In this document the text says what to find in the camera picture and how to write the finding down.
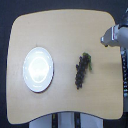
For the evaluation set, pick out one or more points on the dark purple grape bunch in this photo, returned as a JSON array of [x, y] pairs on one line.
[[81, 67]]

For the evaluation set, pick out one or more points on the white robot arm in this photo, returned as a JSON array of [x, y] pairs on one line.
[[117, 35]]

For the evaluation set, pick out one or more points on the white round plate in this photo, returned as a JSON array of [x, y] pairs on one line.
[[38, 69]]

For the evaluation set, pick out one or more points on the white table base frame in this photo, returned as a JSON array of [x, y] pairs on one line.
[[67, 120]]

